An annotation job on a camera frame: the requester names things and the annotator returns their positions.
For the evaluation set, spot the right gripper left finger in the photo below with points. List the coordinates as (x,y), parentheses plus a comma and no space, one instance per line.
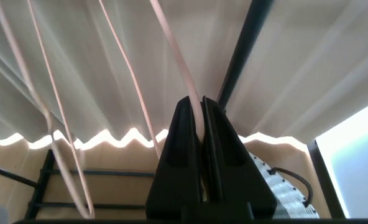
(174,174)

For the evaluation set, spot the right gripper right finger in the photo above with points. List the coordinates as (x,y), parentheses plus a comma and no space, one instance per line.
(233,174)

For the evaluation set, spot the white laundry basket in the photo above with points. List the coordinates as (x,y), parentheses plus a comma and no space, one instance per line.
(280,189)

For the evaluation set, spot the black clothes rack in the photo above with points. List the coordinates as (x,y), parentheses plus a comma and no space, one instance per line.
(243,46)

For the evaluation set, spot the beige curtain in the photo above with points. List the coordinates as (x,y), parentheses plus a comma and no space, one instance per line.
(296,62)

